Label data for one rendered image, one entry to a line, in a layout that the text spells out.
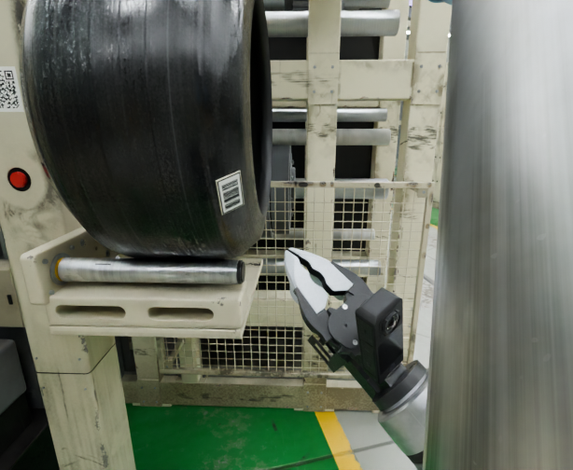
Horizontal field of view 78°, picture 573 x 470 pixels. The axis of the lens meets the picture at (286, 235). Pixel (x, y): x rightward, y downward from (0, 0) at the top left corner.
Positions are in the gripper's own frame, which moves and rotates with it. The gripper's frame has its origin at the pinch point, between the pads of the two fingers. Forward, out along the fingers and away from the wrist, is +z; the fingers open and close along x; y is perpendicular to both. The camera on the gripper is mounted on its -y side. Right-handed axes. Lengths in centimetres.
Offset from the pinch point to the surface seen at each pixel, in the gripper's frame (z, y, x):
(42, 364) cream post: 28, 51, -41
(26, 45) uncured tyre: 38.5, -10.0, -13.3
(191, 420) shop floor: 6, 129, -23
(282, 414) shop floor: -16, 126, 7
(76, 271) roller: 27.9, 24.1, -23.5
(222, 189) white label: 13.9, 0.5, -1.5
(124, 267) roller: 23.0, 22.2, -16.5
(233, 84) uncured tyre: 20.6, -9.8, 4.9
